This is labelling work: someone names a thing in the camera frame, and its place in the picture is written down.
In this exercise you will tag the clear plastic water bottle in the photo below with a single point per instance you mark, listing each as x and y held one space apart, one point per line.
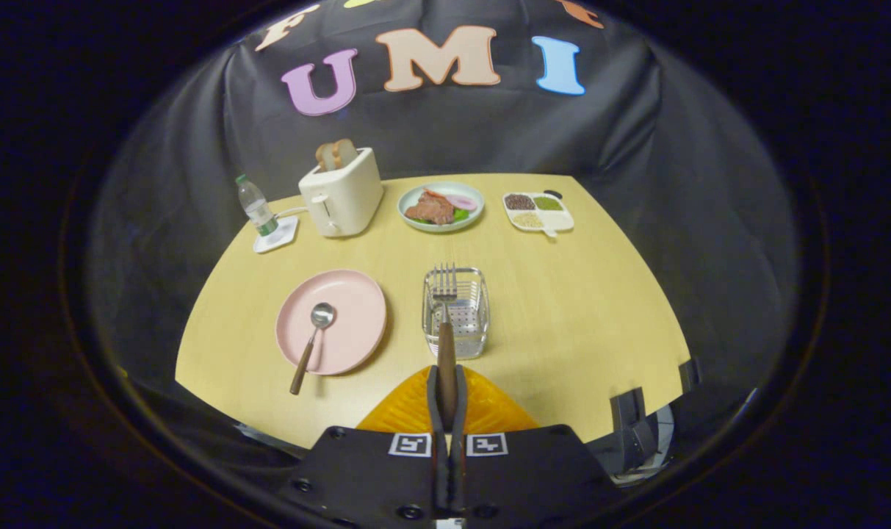
258 209

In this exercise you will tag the green vegetable piece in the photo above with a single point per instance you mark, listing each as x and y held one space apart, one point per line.
460 215

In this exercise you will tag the black table clamp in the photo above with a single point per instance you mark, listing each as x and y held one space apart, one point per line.
690 373
629 413

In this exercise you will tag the pink ham slice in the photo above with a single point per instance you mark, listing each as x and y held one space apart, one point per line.
461 202

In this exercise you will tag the pale green food plate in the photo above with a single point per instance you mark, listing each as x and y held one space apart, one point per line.
441 228

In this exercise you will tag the pink plate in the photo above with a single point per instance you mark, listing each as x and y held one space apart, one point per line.
357 316

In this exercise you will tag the brown meat slice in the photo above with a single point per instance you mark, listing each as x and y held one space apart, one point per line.
434 211

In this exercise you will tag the white toaster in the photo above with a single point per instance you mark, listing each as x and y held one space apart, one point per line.
350 195

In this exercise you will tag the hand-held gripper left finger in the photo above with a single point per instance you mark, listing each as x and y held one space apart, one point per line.
438 477

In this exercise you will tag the white square coaster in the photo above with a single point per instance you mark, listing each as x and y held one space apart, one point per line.
284 236

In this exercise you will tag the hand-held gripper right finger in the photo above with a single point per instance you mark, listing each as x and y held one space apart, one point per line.
458 477

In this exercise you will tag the white divided grain tray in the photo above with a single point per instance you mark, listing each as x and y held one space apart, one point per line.
559 220

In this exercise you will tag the black backdrop cloth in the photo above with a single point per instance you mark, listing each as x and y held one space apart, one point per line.
673 147

